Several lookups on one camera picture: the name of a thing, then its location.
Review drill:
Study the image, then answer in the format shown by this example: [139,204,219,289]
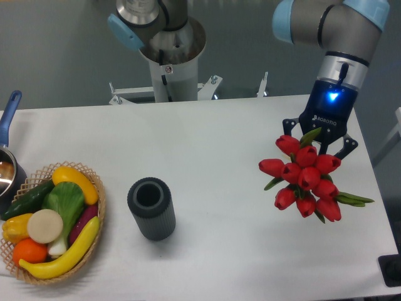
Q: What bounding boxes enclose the green cucumber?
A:
[1,181,55,221]

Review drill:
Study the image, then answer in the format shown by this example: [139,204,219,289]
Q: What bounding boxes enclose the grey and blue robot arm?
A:
[107,1,390,159]

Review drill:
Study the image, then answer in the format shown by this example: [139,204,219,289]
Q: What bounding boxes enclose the orange fruit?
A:
[13,238,47,266]

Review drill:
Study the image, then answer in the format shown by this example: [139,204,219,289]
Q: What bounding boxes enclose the red tulip bouquet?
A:
[258,128,374,223]

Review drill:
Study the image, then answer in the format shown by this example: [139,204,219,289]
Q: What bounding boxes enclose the yellow bell pepper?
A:
[2,213,33,244]

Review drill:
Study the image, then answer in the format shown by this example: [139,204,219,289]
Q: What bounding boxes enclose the blue handled saucepan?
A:
[1,90,26,214]

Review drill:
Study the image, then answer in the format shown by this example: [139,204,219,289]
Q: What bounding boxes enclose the beige round disc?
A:
[27,209,63,244]

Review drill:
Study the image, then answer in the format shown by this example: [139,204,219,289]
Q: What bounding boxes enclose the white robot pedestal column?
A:
[140,17,206,102]

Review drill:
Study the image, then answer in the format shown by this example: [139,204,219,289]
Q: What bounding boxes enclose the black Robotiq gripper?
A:
[282,80,358,159]

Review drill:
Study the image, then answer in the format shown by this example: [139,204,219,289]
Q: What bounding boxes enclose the yellow banana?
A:
[19,216,100,280]

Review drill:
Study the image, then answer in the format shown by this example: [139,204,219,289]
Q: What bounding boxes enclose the dark grey ribbed vase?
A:
[127,177,176,241]

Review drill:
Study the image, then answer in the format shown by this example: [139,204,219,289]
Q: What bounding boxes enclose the woven wicker basket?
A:
[1,162,105,285]

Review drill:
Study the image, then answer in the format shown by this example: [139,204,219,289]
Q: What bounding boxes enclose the purple sweet potato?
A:
[68,204,98,246]

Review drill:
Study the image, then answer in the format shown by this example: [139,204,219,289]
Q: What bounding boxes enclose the yellow squash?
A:
[52,166,99,205]

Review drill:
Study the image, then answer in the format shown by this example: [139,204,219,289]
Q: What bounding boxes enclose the white frame at right edge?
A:
[371,107,401,167]

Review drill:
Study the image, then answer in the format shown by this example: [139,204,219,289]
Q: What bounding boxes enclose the black device at table edge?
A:
[378,254,400,287]

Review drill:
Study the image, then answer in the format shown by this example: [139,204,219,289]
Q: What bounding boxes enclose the green leafy bok choy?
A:
[41,182,85,259]

